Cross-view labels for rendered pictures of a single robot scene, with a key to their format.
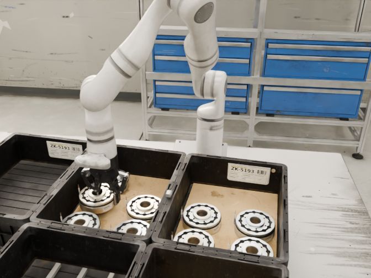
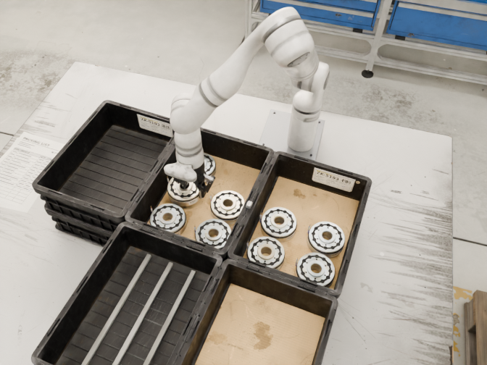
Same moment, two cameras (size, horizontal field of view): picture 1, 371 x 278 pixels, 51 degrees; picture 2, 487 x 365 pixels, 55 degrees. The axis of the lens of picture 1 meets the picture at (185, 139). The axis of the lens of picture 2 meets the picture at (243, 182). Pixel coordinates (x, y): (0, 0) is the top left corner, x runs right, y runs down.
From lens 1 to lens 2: 45 cm
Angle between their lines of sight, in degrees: 24
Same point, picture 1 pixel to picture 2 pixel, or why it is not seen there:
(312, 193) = (403, 187)
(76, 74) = not seen: outside the picture
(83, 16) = not seen: outside the picture
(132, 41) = (223, 77)
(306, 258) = (372, 263)
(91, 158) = (179, 170)
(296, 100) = (437, 24)
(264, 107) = (395, 27)
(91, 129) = (180, 145)
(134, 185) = (221, 171)
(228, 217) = (304, 223)
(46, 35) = not seen: outside the picture
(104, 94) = (193, 122)
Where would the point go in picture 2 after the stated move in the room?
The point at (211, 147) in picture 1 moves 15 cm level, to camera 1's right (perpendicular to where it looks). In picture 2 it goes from (303, 136) to (349, 142)
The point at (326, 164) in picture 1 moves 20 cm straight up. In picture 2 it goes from (430, 150) to (449, 110)
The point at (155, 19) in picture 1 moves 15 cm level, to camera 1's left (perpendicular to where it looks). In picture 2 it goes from (248, 55) to (181, 47)
